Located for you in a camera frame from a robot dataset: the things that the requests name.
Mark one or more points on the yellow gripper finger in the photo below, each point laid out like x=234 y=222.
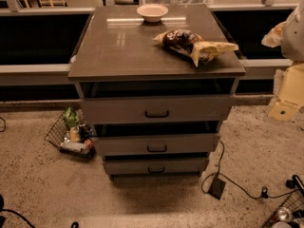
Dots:
x=274 y=37
x=282 y=111

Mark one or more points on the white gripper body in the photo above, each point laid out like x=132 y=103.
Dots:
x=294 y=38

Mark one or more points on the grey drawer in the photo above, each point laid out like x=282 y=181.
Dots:
x=156 y=144
x=139 y=110
x=157 y=166

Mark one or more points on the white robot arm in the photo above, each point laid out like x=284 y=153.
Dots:
x=292 y=47

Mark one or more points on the grey drawer cabinet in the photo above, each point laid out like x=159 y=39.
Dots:
x=119 y=59

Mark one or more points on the brown chip bag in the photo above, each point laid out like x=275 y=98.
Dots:
x=189 y=43

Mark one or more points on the black floor power box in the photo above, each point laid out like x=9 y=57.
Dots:
x=216 y=188

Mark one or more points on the white bowl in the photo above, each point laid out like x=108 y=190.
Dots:
x=152 y=13

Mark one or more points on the white can in basket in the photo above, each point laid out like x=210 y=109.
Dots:
x=77 y=147

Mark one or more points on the green leafy vegetable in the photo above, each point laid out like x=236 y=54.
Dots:
x=70 y=117

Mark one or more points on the black wire basket right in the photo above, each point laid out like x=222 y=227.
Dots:
x=288 y=214

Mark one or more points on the black wire basket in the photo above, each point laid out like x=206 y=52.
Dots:
x=57 y=135
x=288 y=214

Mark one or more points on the black wire basket left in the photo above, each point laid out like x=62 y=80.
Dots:
x=57 y=135

